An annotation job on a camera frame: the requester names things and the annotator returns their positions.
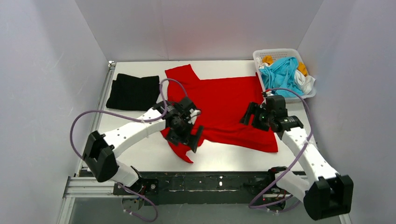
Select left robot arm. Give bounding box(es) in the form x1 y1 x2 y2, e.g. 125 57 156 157
82 97 204 187

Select white t-shirt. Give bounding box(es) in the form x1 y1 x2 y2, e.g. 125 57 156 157
256 57 315 98

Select white plastic laundry basket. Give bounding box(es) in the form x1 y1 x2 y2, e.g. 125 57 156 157
253 49 316 102

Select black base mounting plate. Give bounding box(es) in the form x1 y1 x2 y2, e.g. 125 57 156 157
113 171 297 207

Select red t-shirt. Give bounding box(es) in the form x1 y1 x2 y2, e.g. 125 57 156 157
165 64 278 153

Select folded black t-shirt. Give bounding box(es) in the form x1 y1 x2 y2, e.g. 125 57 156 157
106 73 160 111

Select orange t-shirt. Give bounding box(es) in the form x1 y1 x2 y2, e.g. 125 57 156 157
259 55 308 77

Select aluminium frame rail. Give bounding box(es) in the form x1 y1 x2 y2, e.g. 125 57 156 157
57 61 352 224

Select light blue t-shirt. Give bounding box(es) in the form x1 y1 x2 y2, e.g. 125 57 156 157
259 57 304 96

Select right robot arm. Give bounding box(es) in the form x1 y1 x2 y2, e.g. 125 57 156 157
240 95 354 220

